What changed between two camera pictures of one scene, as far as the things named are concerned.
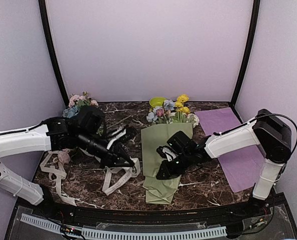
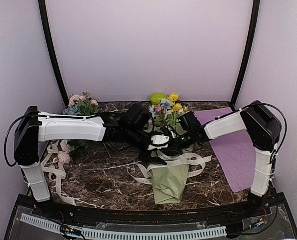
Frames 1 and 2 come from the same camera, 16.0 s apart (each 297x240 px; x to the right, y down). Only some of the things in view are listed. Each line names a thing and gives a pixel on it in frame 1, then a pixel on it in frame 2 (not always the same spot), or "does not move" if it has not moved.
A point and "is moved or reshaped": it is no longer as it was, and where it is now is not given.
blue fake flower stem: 169,105 is moved or reshaped
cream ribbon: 57,173 does not move
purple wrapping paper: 241,167 does not move
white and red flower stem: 193,119 is moved or reshaped
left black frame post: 43,13 does not move
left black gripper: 112,155 to 147,157
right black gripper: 169,173 to 174,149
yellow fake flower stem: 181,99 to 174,97
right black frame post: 251,48 does not move
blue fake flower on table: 70,112 does not move
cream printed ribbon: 133,170 is moved or reshaped
